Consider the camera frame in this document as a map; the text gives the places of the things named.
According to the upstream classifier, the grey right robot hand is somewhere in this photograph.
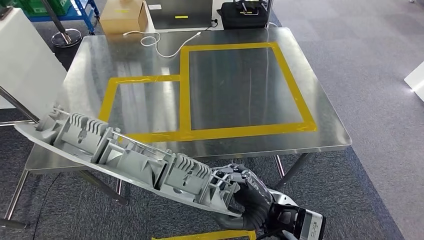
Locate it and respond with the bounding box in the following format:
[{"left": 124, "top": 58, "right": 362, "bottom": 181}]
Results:
[{"left": 211, "top": 163, "right": 276, "bottom": 232}]

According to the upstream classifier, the grey plastic wheel hubcap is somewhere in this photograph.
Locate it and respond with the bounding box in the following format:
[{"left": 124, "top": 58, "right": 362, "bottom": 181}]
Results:
[{"left": 14, "top": 105, "right": 243, "bottom": 219}]

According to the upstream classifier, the stainless steel workbench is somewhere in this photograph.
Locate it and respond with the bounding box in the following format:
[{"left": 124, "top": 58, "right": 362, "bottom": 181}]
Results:
[{"left": 0, "top": 27, "right": 353, "bottom": 230}]

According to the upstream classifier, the blue steel shelf rack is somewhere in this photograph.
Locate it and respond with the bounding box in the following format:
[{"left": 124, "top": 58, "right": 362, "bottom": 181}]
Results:
[{"left": 19, "top": 0, "right": 100, "bottom": 34}]

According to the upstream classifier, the yellow floor tape square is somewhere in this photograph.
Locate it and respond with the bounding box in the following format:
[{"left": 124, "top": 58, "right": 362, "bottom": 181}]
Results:
[{"left": 151, "top": 230, "right": 258, "bottom": 240}]

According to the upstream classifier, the black carry bag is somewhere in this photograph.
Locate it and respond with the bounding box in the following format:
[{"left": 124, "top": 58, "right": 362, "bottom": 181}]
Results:
[{"left": 216, "top": 0, "right": 270, "bottom": 30}]

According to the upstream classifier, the chrome stanchion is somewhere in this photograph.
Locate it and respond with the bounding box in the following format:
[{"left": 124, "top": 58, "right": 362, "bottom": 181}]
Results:
[{"left": 264, "top": 0, "right": 275, "bottom": 29}]

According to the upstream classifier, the white display plinth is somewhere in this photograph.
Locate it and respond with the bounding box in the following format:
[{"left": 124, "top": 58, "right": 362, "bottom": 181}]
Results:
[{"left": 404, "top": 61, "right": 424, "bottom": 102}]

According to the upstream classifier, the grey laptop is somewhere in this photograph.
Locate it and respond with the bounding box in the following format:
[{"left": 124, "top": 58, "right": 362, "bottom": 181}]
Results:
[{"left": 145, "top": 0, "right": 215, "bottom": 31}]

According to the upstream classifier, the brown cardboard box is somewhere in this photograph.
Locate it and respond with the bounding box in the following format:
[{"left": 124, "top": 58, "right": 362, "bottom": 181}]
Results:
[{"left": 99, "top": 0, "right": 149, "bottom": 35}]

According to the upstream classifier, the black barrier stanchion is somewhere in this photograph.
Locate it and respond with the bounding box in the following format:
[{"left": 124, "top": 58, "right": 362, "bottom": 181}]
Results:
[{"left": 41, "top": 0, "right": 83, "bottom": 48}]

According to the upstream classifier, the steel side table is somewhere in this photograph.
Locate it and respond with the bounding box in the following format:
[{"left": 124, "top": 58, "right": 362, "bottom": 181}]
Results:
[{"left": 0, "top": 86, "right": 41, "bottom": 128}]

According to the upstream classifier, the white panel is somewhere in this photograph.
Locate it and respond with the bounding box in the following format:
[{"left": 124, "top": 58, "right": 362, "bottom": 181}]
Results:
[{"left": 0, "top": 7, "right": 68, "bottom": 110}]

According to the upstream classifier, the green plastic crate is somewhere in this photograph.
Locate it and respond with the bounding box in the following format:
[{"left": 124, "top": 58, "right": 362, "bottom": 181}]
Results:
[{"left": 18, "top": 0, "right": 72, "bottom": 17}]

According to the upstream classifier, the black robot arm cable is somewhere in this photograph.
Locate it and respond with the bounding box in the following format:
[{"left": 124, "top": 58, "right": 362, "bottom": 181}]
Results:
[{"left": 256, "top": 228, "right": 286, "bottom": 240}]

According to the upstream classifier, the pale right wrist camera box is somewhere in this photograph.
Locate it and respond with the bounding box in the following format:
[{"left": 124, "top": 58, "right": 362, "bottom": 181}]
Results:
[{"left": 299, "top": 207, "right": 327, "bottom": 240}]

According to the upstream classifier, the black charger cable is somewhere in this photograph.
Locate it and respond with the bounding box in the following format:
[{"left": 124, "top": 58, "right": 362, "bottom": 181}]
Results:
[{"left": 198, "top": 18, "right": 220, "bottom": 32}]

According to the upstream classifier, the white cable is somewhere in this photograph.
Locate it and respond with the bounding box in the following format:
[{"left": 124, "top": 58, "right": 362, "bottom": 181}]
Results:
[{"left": 122, "top": 30, "right": 202, "bottom": 59}]

